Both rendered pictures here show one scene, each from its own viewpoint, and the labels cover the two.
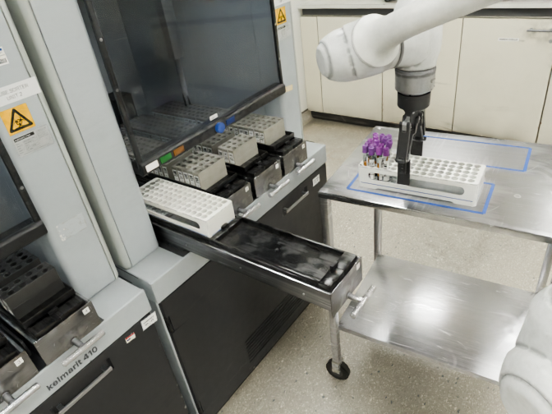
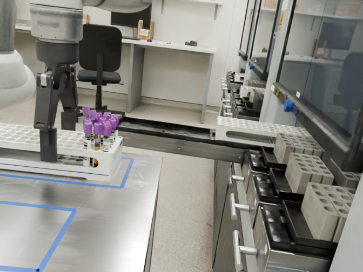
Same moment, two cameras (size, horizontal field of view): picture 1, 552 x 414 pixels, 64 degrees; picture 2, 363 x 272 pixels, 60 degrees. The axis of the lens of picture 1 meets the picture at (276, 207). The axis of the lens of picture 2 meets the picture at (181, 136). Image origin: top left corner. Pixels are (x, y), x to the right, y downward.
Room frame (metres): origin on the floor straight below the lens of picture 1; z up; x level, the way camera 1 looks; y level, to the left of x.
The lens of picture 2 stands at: (1.63, -0.52, 1.13)
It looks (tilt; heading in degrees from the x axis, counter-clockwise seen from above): 19 degrees down; 143
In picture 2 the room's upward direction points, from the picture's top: 7 degrees clockwise
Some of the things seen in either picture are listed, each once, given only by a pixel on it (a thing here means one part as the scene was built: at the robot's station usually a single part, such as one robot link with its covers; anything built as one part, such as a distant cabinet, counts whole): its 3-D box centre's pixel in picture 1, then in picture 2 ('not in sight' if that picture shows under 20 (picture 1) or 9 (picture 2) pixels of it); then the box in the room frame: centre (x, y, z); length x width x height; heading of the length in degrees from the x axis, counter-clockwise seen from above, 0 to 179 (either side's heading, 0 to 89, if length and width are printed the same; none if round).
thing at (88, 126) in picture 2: not in sight; (87, 149); (1.07, -0.32, 0.88); 0.02 x 0.02 x 0.11
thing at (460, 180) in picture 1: (419, 176); (47, 150); (0.98, -0.38, 0.85); 0.30 x 0.10 x 0.06; 55
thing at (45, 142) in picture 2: not in sight; (44, 134); (1.05, -0.40, 0.91); 0.03 x 0.01 x 0.05; 145
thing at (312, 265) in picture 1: (235, 241); (203, 143); (0.91, 0.11, 0.78); 0.73 x 0.14 x 0.09; 49
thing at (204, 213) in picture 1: (181, 206); (262, 135); (1.03, 0.25, 0.83); 0.30 x 0.10 x 0.06; 49
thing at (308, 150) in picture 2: (200, 170); (300, 152); (1.19, 0.21, 0.85); 0.12 x 0.02 x 0.06; 139
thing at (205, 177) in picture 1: (210, 173); (282, 149); (1.16, 0.17, 0.85); 0.12 x 0.02 x 0.06; 140
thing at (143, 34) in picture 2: not in sight; (146, 30); (-2.24, 1.59, 1.02); 0.22 x 0.17 x 0.24; 139
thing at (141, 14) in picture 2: not in sight; (131, 19); (-2.33, 1.41, 1.13); 0.54 x 0.18 x 0.46; 43
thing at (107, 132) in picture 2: not in sight; (106, 151); (1.09, -0.29, 0.88); 0.02 x 0.02 x 0.11
